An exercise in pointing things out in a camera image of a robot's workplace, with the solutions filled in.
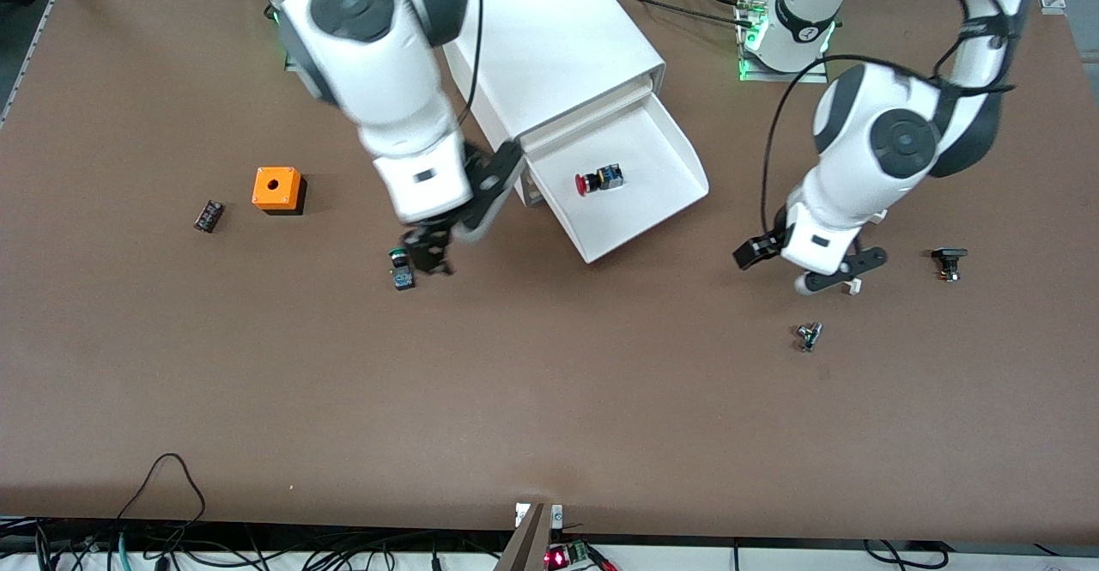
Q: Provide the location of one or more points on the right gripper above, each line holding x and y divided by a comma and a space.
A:
427, 246

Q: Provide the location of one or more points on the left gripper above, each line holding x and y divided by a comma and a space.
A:
755, 251

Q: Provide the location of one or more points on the red push button switch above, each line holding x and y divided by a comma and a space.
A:
601, 179

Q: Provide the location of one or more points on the white drawer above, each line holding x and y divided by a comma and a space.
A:
644, 202

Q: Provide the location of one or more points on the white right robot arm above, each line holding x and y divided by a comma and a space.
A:
378, 64

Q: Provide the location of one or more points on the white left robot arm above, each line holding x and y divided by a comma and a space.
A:
893, 137

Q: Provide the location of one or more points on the white drawer cabinet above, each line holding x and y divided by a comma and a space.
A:
567, 39

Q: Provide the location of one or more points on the small black terminal block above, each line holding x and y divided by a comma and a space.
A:
209, 216

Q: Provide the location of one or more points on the circuit board with red light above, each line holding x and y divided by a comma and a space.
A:
562, 558

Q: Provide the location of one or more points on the green push button switch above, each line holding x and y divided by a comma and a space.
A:
403, 277

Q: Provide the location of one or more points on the small metal switch part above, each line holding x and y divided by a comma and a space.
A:
808, 337

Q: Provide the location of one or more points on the black push button switch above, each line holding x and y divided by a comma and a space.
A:
949, 255

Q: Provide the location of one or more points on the orange button enclosure box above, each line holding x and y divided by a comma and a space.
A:
288, 193

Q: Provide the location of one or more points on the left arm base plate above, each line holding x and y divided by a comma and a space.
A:
764, 76

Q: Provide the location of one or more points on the wooden post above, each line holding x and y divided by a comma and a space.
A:
525, 545

